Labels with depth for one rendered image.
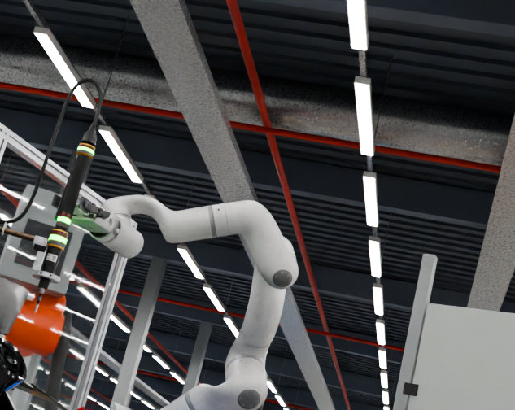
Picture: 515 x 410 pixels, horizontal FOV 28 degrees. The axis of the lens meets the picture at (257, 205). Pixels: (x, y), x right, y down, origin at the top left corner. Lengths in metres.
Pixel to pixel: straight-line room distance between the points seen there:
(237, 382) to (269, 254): 0.41
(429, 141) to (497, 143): 0.71
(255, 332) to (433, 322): 1.28
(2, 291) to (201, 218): 0.56
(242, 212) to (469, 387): 1.50
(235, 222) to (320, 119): 8.42
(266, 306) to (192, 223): 0.33
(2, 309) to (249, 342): 0.74
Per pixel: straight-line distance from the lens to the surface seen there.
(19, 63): 12.23
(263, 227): 2.79
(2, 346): 2.48
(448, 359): 4.01
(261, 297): 2.91
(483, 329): 4.01
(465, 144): 11.04
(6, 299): 2.68
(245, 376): 2.96
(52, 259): 2.60
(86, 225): 2.71
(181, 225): 2.78
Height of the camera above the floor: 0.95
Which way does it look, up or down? 18 degrees up
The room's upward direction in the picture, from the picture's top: 14 degrees clockwise
